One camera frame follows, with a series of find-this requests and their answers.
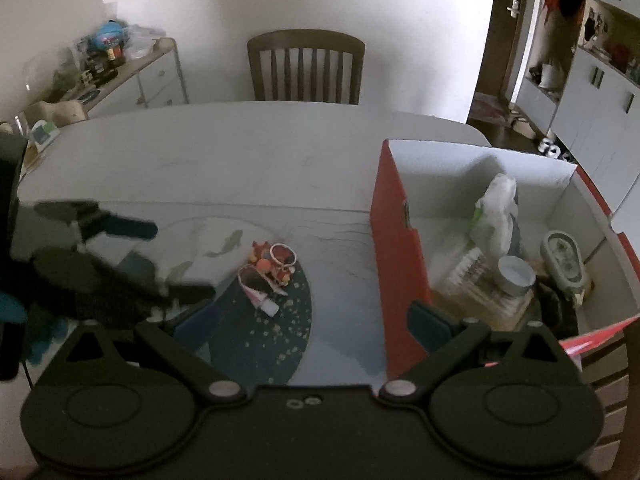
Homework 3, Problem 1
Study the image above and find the blue globe toy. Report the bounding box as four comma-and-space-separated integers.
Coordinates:
90, 21, 126, 51

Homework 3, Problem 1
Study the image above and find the wooden slat-back chair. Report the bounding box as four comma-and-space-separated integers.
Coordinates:
247, 30, 366, 106

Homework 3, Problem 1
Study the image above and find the red orange keychain bunch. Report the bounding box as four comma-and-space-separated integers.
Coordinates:
247, 241, 301, 281

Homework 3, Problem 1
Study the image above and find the red cardboard box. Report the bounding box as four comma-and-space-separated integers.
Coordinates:
370, 139, 640, 382

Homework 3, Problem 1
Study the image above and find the dark wooden door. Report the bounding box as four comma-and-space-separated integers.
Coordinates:
487, 0, 531, 107

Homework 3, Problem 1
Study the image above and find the pink tube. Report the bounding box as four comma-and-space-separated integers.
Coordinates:
239, 265, 289, 317

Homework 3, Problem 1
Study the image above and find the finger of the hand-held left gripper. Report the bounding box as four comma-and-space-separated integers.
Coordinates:
32, 247, 216, 324
35, 201, 160, 244

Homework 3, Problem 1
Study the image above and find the white plastic packet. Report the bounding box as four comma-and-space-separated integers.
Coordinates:
470, 172, 524, 261

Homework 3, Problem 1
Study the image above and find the light wooden seat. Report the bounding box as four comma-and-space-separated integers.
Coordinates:
25, 100, 89, 126

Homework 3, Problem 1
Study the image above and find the wooden curved-back chair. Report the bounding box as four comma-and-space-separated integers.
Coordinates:
580, 330, 640, 467

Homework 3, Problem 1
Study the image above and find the person's left hand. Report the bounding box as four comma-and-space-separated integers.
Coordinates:
0, 293, 69, 366

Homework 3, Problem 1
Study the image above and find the grey wall cabinet unit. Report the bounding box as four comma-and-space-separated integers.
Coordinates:
515, 0, 640, 211

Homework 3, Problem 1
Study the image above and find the green white wipes pack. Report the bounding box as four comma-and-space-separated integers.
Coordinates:
30, 120, 61, 149

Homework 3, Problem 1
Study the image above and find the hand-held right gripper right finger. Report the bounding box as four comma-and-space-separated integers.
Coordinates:
380, 301, 576, 404

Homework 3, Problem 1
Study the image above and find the brown wooden stick pack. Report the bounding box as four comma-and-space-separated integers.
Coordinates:
432, 247, 534, 331

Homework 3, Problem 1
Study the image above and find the white tote bag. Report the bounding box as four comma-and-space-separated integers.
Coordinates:
540, 62, 564, 91

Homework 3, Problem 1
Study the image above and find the white round tin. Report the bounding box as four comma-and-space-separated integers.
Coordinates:
497, 256, 537, 297

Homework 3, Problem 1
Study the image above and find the grey oval case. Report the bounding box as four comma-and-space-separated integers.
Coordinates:
542, 230, 589, 306

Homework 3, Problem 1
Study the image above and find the white wooden sideboard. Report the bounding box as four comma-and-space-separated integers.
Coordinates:
75, 37, 190, 116

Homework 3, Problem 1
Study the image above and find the clear plastic bag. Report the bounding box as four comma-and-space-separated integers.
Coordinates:
122, 24, 166, 59

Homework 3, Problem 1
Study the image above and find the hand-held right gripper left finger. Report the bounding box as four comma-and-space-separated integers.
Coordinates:
47, 301, 248, 406

